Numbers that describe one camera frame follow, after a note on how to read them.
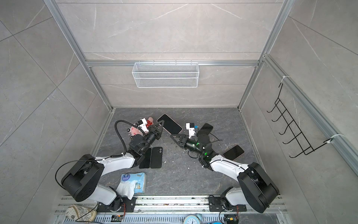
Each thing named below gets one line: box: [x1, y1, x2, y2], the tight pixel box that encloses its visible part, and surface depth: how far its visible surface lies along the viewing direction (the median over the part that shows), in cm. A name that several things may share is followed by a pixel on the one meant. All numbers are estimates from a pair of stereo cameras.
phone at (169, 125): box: [156, 113, 183, 135], surface depth 78 cm
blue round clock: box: [183, 215, 201, 224], surface depth 67 cm
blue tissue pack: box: [115, 172, 147, 201], surface depth 77 cm
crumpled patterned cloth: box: [65, 204, 97, 223], surface depth 70 cm
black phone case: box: [150, 146, 163, 169], surface depth 92 cm
